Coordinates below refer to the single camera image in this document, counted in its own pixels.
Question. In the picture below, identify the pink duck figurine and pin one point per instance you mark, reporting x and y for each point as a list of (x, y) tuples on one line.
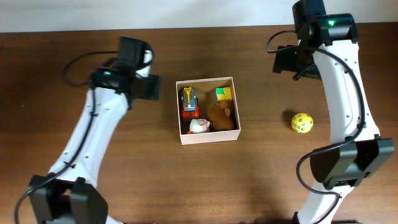
[(198, 126)]

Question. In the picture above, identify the brown plush toy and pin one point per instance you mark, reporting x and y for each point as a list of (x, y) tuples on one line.
[(221, 115)]

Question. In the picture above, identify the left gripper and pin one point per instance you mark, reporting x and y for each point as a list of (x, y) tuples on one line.
[(154, 93)]

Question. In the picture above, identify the yellow letter ball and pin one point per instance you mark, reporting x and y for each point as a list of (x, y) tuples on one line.
[(302, 123)]

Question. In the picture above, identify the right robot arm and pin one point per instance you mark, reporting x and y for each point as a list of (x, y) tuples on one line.
[(327, 50)]

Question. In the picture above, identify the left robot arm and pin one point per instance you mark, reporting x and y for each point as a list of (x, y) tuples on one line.
[(68, 193)]

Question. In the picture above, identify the multicoloured puzzle cube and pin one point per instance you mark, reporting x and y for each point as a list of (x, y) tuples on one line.
[(223, 93)]

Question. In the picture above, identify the white cardboard box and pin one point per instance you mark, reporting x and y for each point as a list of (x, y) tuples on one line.
[(205, 90)]

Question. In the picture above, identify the red toy fire truck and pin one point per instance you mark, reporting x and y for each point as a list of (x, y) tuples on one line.
[(189, 104)]

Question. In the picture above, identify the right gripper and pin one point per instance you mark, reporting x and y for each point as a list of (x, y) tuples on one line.
[(285, 62)]

